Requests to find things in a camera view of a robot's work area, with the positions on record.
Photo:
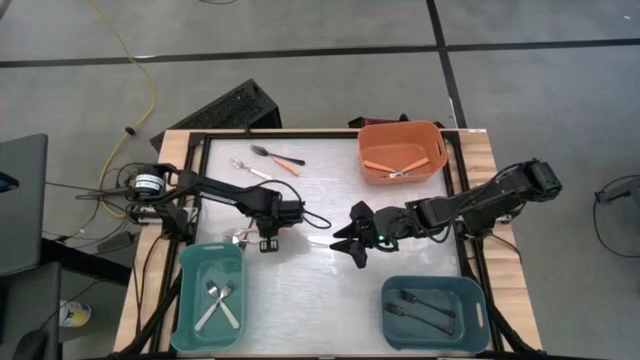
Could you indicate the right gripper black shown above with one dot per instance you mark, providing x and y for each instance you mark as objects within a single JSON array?
[{"x": 385, "y": 230}]

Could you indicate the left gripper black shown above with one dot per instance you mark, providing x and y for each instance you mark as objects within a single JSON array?
[{"x": 280, "y": 212}]

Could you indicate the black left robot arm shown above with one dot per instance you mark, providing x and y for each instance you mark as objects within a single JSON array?
[{"x": 225, "y": 192}]

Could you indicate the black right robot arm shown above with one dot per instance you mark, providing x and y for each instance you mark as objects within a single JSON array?
[{"x": 480, "y": 200}]

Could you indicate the light teal plastic bin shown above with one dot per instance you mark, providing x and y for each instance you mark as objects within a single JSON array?
[{"x": 190, "y": 280}]

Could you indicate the orange plastic bin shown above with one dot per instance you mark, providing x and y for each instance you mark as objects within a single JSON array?
[{"x": 400, "y": 145}]

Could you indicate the dark blue-grey plastic bin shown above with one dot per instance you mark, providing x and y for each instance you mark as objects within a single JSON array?
[{"x": 395, "y": 335}]

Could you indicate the dark red and black object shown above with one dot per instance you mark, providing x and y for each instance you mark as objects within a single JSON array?
[{"x": 375, "y": 121}]

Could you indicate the black perforated case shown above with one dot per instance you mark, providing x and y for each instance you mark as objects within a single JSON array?
[{"x": 230, "y": 110}]

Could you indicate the yellow and white packet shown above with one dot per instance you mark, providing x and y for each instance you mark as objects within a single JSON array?
[{"x": 75, "y": 314}]

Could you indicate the grey laptop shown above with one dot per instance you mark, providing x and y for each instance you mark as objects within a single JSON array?
[{"x": 22, "y": 210}]

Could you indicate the dark blue object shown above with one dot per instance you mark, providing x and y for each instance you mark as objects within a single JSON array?
[{"x": 7, "y": 182}]

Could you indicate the grey stand base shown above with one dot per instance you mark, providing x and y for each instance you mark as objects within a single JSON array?
[{"x": 620, "y": 192}]

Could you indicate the black metal table frame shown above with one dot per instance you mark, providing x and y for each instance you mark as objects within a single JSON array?
[{"x": 300, "y": 135}]

